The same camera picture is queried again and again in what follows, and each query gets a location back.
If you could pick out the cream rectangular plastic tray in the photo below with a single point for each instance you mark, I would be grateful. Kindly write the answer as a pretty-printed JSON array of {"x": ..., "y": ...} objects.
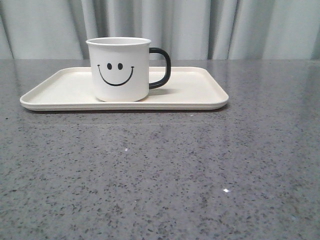
[{"x": 70, "y": 89}]

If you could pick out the white smiley mug black handle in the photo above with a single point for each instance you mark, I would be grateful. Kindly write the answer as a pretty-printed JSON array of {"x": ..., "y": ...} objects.
[{"x": 120, "y": 68}]

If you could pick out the pale grey-green curtain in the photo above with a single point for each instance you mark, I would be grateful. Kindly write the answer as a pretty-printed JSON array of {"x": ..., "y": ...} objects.
[{"x": 186, "y": 29}]

